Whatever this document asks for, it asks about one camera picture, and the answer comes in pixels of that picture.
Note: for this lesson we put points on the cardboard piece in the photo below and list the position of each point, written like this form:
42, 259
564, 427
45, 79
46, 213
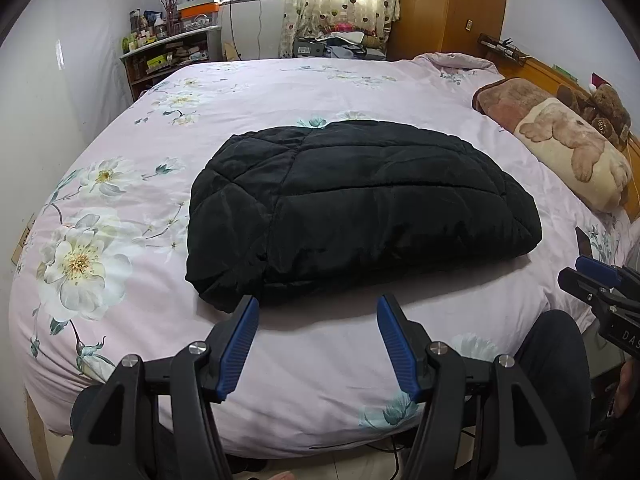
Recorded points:
232, 52

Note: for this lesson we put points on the wooden wardrobe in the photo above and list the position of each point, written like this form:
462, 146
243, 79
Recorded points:
440, 5

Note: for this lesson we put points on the bear print plush blanket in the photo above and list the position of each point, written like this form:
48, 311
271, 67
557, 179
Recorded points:
560, 140

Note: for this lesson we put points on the person's right leg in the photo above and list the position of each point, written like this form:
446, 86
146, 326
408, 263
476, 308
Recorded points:
555, 360

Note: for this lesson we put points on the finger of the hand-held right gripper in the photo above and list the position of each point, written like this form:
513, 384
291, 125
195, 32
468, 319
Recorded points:
585, 287
597, 270

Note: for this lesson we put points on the cluttered shelf unit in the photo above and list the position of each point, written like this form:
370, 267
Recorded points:
170, 57

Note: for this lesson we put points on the person's right hand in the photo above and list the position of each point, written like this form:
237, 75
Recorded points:
630, 387

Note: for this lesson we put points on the brown teddy bear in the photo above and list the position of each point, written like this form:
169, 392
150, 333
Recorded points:
607, 105

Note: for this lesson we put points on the pile of clothes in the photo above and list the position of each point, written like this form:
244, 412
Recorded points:
340, 42

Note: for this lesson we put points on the orange lidded box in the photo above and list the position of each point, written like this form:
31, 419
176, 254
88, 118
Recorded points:
197, 8

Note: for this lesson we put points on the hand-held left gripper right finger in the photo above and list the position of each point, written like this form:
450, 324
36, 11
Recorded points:
397, 350

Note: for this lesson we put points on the group of bottles and jars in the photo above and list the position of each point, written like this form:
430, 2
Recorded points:
145, 30

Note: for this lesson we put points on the black padded jacket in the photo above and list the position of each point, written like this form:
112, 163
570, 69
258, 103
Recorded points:
350, 210

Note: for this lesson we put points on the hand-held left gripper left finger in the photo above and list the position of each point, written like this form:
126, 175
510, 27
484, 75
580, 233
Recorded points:
237, 350

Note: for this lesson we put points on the bed with pink floral duvet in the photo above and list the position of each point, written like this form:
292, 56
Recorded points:
310, 340

